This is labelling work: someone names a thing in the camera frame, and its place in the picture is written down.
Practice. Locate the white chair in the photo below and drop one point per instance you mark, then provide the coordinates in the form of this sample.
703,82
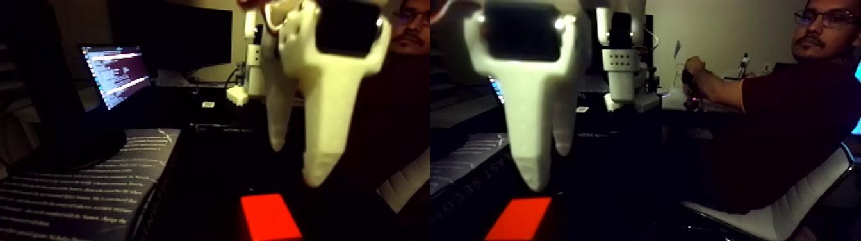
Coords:
773,219

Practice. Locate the black flat box, small lettering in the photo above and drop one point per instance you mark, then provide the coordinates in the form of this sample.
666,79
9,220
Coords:
235,128

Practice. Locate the black box with white text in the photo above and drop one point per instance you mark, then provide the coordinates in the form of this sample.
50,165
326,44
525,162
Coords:
81,195

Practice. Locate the black computer monitor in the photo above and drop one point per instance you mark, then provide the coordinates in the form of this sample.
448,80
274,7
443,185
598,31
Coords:
175,33

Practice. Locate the open laptop with lit screen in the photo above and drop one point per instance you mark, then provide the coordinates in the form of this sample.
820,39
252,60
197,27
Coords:
114,71

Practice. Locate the person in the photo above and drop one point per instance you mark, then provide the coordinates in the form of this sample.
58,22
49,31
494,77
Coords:
794,134

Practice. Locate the red cube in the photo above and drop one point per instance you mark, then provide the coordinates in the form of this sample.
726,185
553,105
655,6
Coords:
269,219

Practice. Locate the person's hand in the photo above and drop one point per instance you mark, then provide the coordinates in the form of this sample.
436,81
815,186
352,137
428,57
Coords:
697,66

